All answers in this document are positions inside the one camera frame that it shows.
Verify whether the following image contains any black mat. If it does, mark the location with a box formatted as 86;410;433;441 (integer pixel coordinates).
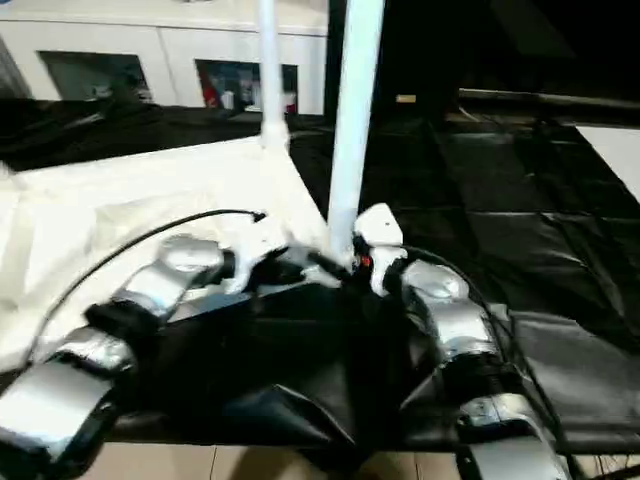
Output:
0;95;640;456

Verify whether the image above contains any white board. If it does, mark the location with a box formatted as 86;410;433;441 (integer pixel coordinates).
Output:
576;125;640;203

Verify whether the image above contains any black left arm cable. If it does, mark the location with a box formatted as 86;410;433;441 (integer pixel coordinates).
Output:
28;209;267;363

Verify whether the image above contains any white plastic table top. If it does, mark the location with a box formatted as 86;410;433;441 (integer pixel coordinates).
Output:
0;135;346;373

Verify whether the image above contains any white glass-door cabinet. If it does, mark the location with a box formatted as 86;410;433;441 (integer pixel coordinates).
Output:
0;0;331;116

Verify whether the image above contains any black metal rail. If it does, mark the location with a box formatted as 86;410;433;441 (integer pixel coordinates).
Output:
455;87;640;113

